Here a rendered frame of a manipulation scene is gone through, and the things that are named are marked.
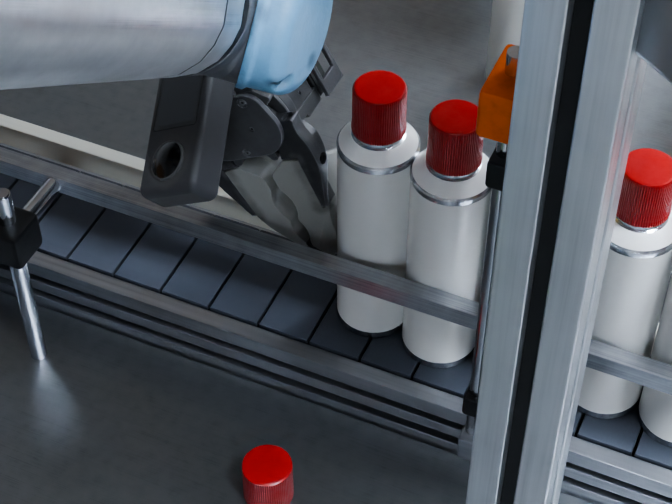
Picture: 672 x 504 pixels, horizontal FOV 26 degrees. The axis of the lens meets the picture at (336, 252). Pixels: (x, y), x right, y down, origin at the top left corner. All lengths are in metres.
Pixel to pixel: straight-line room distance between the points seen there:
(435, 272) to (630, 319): 0.12
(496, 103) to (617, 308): 0.22
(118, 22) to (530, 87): 0.17
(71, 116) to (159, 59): 0.61
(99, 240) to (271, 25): 0.40
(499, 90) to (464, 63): 0.51
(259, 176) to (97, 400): 0.21
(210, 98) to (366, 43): 0.37
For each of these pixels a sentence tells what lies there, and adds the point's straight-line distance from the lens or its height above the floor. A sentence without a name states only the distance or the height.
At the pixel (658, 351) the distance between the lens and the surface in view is 0.92.
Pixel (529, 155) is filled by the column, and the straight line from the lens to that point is 0.63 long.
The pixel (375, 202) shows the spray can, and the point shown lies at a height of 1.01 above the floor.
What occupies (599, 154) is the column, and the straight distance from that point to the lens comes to 0.62.
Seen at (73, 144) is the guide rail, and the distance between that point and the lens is 1.10.
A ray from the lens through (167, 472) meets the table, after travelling 1.00.
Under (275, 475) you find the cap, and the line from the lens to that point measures 0.96.
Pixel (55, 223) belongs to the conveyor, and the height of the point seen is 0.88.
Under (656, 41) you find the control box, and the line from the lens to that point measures 0.58.
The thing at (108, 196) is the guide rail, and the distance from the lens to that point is 0.99.
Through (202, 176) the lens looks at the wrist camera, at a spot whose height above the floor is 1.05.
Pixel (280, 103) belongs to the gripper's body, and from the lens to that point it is 0.92.
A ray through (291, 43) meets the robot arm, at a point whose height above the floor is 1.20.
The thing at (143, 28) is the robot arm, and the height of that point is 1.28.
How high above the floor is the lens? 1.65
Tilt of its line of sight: 47 degrees down
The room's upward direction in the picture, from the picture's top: straight up
